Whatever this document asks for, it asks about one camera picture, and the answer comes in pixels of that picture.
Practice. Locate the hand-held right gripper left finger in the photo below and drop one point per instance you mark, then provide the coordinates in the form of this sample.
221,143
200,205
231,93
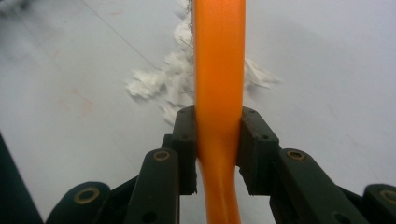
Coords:
162,180

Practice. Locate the white paper scraps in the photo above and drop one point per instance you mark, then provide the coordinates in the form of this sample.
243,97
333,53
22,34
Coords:
146,82

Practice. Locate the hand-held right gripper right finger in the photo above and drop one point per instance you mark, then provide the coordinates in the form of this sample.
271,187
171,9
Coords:
280,174

